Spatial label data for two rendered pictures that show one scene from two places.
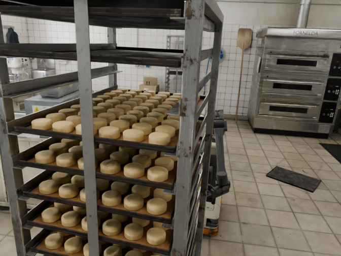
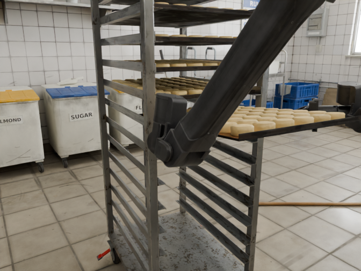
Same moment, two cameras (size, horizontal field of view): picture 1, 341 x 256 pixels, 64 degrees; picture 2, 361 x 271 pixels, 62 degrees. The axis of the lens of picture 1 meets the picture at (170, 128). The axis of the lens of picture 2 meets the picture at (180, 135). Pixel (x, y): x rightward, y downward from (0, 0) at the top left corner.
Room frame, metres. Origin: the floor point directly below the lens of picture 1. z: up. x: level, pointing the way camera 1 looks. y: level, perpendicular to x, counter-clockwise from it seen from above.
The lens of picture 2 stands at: (1.88, -0.69, 1.10)
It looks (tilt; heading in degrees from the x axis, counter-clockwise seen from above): 16 degrees down; 139
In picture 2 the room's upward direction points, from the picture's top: straight up
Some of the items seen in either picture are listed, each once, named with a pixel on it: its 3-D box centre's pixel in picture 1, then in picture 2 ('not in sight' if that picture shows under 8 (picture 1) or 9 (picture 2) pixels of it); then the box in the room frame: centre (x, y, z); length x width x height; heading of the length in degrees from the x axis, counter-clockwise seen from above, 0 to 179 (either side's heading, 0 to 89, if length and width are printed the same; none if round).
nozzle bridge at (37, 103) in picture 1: (63, 109); not in sight; (2.63, 1.07, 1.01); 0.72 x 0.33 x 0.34; 175
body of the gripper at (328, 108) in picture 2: not in sight; (323, 114); (1.47, 0.26, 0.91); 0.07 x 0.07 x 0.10; 32
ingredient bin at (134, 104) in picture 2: not in sight; (133, 115); (-1.08, 1.15, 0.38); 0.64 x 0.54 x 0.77; 170
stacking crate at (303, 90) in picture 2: not in sight; (296, 90); (-0.56, 3.91, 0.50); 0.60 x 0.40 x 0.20; 85
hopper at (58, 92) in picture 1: (61, 86); not in sight; (2.63, 1.07, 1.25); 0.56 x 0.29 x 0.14; 175
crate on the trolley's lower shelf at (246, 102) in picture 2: not in sight; (251, 108); (-0.75, 2.97, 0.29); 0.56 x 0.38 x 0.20; 91
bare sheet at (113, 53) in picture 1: (135, 53); not in sight; (0.88, 0.12, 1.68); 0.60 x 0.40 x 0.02; 167
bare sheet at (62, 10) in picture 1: (135, 22); not in sight; (0.88, 0.12, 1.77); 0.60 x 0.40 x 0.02; 167
